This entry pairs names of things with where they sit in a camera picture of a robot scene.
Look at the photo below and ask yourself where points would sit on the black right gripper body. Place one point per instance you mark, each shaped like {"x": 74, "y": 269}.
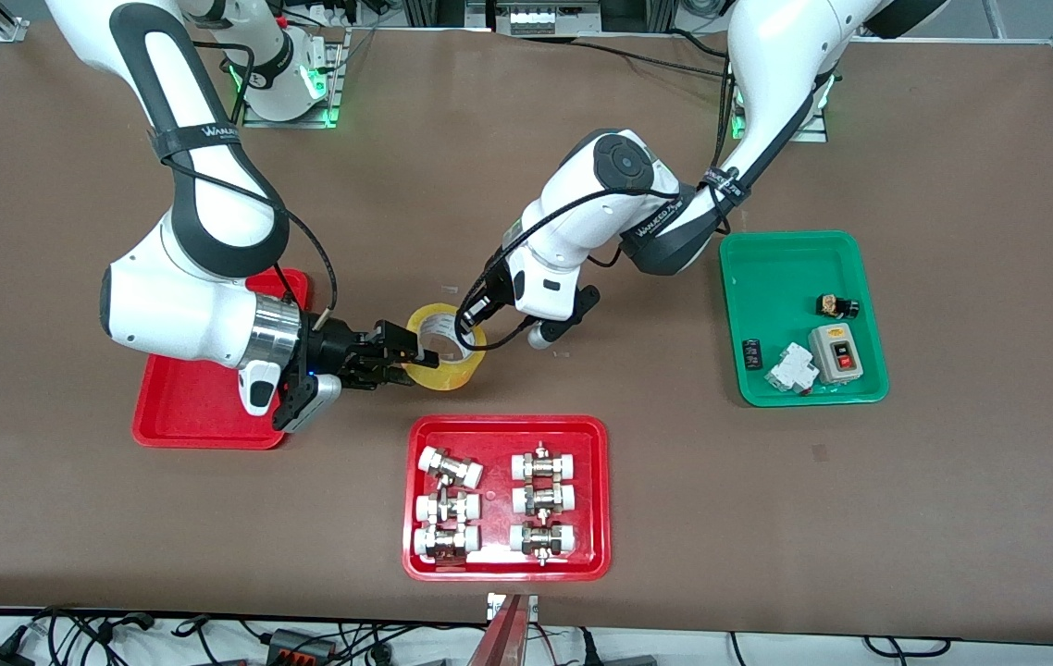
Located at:
{"x": 330, "y": 346}

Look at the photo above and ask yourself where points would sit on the yellow transparent tape roll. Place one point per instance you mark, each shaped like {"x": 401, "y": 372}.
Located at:
{"x": 443, "y": 380}

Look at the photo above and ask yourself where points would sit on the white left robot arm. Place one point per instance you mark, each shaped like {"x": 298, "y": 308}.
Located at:
{"x": 767, "y": 74}

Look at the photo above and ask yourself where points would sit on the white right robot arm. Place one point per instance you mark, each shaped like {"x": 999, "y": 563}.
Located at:
{"x": 175, "y": 314}

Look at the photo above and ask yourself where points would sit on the large red plastic tray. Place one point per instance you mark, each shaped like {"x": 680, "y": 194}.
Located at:
{"x": 497, "y": 481}

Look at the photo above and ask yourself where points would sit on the small red plastic tray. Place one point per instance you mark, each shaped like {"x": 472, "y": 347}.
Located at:
{"x": 184, "y": 407}

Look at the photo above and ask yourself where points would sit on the green plastic tray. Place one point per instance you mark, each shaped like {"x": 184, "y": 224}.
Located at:
{"x": 776, "y": 287}

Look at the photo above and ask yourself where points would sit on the metal valve with white caps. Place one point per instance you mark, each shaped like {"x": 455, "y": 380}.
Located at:
{"x": 542, "y": 538}
{"x": 446, "y": 540}
{"x": 448, "y": 507}
{"x": 543, "y": 499}
{"x": 543, "y": 465}
{"x": 450, "y": 467}

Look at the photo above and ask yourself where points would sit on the small black rectangular component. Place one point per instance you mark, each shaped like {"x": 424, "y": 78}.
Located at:
{"x": 752, "y": 354}

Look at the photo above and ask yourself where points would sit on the white power strip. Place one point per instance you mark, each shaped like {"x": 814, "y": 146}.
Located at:
{"x": 536, "y": 17}

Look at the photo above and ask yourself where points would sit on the black adapter with orange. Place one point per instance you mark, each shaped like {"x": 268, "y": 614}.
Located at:
{"x": 300, "y": 645}

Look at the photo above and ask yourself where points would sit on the red metal bar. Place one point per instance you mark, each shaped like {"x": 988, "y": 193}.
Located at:
{"x": 503, "y": 643}

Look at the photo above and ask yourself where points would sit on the white circuit breaker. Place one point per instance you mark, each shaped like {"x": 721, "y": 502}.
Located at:
{"x": 790, "y": 368}

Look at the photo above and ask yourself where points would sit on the small black and gold component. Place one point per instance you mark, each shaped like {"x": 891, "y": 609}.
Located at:
{"x": 830, "y": 304}

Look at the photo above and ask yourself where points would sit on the black plug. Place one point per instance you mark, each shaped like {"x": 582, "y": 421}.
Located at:
{"x": 588, "y": 647}

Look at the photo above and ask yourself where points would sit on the small silver bracket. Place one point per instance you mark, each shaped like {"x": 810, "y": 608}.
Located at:
{"x": 493, "y": 606}

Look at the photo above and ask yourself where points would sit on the grey switch box red button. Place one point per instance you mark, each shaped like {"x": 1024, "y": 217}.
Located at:
{"x": 827, "y": 347}

